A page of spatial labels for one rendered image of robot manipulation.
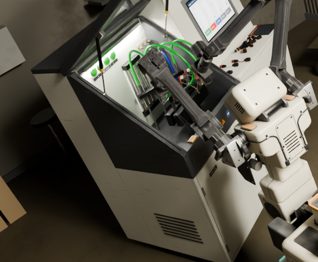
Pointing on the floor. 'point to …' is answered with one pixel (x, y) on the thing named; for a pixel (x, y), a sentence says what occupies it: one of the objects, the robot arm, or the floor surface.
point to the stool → (48, 113)
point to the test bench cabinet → (178, 215)
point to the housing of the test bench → (89, 140)
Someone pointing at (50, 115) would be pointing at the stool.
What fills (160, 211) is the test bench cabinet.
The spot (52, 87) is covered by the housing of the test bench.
